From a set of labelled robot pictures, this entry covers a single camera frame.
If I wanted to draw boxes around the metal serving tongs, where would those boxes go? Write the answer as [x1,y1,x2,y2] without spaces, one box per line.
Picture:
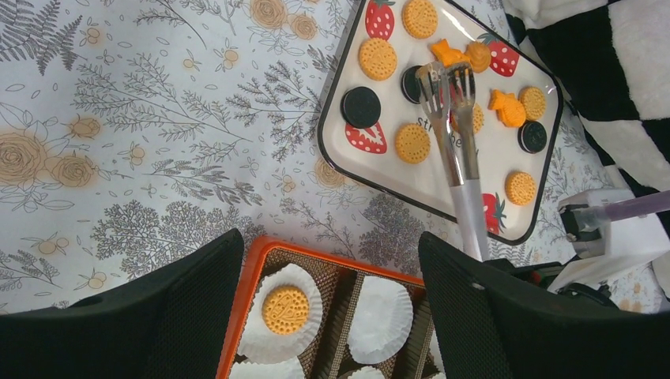
[416,61,490,261]

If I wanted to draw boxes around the black sandwich cookie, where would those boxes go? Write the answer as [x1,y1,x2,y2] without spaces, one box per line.
[518,121,548,154]
[341,86,381,129]
[401,66,420,104]

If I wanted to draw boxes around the strawberry print white tray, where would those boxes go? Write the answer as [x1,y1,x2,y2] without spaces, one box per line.
[318,1,563,245]

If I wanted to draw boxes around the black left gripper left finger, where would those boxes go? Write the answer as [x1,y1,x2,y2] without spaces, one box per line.
[1,229,244,378]

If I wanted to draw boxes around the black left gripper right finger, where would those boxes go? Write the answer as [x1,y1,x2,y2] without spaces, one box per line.
[418,232,669,378]

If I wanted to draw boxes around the checkered black white blanket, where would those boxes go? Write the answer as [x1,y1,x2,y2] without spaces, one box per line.
[502,0,670,299]

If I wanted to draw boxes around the orange fish shaped cookie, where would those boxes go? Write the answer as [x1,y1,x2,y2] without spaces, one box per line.
[488,89,526,128]
[430,39,471,66]

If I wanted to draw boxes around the white paper cupcake liner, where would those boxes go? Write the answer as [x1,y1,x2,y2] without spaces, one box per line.
[347,276,413,364]
[347,366,385,379]
[228,358,306,379]
[238,264,324,363]

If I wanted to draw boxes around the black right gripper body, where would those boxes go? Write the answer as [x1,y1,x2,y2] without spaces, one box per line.
[487,258,619,309]

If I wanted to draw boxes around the orange cookie tin box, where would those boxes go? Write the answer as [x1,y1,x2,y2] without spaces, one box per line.
[217,237,444,378]

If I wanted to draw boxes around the small swirl orange cookie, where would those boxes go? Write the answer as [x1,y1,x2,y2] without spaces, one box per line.
[465,41,491,73]

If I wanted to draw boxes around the round yellow biscuit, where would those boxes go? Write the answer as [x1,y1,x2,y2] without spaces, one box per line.
[358,38,397,81]
[518,87,547,121]
[450,103,484,134]
[505,171,536,206]
[394,123,431,164]
[401,0,438,39]
[262,286,310,335]

